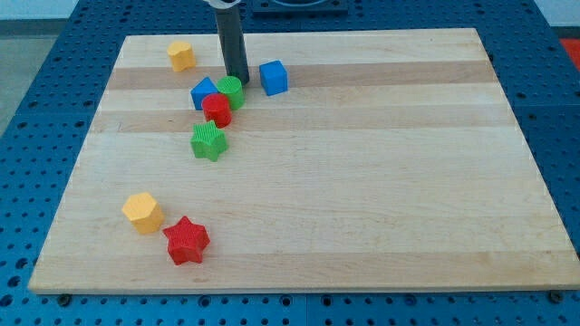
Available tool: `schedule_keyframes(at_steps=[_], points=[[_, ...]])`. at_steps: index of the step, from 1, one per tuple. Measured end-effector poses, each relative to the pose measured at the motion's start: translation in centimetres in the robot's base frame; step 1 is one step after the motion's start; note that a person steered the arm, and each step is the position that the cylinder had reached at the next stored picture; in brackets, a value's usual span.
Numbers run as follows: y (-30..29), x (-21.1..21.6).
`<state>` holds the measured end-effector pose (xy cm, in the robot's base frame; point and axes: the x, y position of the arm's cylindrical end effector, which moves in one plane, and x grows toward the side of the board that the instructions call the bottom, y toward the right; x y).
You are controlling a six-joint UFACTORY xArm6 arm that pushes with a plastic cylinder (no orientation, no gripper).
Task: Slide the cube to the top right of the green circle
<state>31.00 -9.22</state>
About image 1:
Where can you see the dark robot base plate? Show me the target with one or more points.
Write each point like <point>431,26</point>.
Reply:
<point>299,6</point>

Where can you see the light wooden board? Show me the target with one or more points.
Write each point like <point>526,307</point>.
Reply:
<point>393,163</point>

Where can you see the green star block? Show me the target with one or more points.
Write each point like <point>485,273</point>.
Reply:
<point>208,141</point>

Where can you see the blue cube block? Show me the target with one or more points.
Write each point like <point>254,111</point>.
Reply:
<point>273,77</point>

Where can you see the red star block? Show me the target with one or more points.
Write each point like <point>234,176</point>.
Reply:
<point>186,241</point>

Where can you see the yellow hexagon block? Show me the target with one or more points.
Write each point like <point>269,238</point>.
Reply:
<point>144,213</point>

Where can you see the yellow heart block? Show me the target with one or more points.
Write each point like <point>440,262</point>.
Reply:
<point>181,56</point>

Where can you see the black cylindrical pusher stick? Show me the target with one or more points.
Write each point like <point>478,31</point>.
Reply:
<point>232,40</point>

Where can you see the blue triangle block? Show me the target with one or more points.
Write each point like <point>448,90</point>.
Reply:
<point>201,90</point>

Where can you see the green cylinder block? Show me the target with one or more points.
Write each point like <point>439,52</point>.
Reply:
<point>232,88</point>

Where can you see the red cylinder block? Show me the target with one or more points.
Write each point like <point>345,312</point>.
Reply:
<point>216,107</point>

